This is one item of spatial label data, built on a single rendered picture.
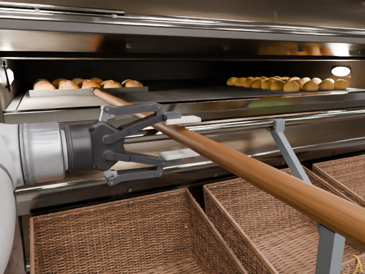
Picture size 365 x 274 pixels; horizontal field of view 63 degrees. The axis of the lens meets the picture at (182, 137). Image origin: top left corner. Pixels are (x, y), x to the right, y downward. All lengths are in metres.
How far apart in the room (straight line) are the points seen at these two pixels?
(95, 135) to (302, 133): 1.16
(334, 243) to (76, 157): 0.60
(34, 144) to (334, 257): 0.68
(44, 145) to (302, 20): 1.19
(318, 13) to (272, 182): 1.22
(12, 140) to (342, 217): 0.40
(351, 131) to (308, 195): 1.46
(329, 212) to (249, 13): 1.03
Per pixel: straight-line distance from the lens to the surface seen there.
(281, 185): 0.33
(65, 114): 1.01
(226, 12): 1.19
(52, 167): 0.46
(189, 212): 1.19
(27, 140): 0.46
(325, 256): 0.83
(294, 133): 1.47
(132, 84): 1.56
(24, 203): 1.09
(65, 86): 1.51
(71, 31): 0.86
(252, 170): 0.36
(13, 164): 0.45
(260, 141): 1.34
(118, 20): 0.89
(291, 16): 1.39
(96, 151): 0.49
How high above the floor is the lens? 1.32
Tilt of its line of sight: 14 degrees down
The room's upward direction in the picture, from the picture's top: straight up
